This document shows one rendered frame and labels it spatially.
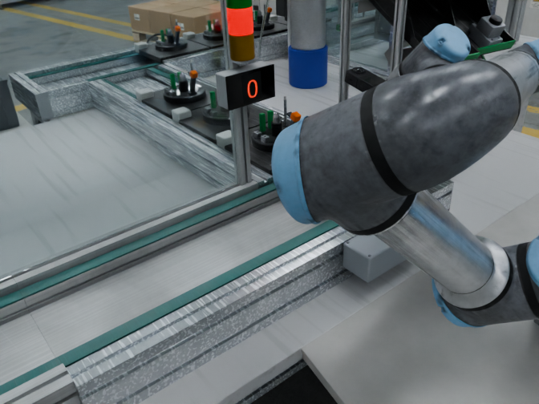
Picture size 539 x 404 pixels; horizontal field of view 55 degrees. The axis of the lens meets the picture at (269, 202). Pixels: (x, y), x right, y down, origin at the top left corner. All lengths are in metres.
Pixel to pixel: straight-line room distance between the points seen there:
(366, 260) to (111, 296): 0.48
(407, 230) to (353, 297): 0.43
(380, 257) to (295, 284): 0.17
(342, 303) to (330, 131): 0.57
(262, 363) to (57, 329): 0.36
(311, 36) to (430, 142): 1.62
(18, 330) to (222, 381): 0.37
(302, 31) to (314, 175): 1.57
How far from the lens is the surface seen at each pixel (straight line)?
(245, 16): 1.06
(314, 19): 2.07
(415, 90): 0.51
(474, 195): 1.44
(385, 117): 0.50
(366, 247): 1.02
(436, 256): 0.71
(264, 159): 1.32
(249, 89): 1.10
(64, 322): 1.01
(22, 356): 0.98
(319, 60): 2.11
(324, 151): 0.53
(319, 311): 1.02
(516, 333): 1.05
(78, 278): 1.06
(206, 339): 0.91
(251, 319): 0.95
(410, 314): 1.04
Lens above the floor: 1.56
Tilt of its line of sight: 31 degrees down
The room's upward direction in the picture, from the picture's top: 3 degrees counter-clockwise
